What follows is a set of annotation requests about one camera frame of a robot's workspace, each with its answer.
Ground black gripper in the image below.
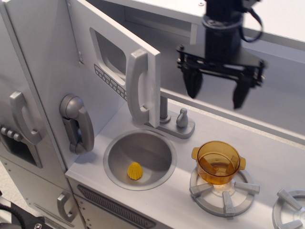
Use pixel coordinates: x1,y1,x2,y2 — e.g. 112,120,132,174
177,22,266,109

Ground grey toy microwave door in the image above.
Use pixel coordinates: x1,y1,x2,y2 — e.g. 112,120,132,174
67,0,161,127

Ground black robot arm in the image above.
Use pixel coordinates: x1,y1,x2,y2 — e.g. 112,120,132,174
177,0,266,109

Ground grey toy faucet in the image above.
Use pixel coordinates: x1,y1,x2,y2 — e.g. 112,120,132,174
157,96,195,139

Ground amber transparent toy pot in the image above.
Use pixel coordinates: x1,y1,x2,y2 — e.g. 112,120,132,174
192,141,246,185

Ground round metal sink bowl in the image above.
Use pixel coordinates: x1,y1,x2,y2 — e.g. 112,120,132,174
103,130,177,191

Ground grey stove burner grate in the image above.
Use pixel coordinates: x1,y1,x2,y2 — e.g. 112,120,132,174
189,169,260,218

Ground yellow toy corn piece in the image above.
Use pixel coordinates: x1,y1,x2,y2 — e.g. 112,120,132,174
127,162,143,180

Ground grey oven vent panel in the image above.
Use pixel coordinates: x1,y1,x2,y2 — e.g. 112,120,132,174
77,185,156,229

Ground grey ice dispenser panel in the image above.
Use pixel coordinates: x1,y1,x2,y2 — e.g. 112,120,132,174
0,124,42,168

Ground grey toy wall phone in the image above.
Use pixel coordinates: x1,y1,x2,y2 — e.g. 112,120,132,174
60,94,94,155

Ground grey lower fridge handle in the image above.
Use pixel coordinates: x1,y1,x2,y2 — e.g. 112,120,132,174
57,191,77,223

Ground grey fridge handle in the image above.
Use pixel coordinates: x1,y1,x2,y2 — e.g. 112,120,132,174
9,91,41,145
57,191,77,223

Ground grey upper fridge handle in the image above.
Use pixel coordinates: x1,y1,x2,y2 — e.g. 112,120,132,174
9,91,41,145

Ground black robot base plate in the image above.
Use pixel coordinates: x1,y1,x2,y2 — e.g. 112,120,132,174
0,192,49,229

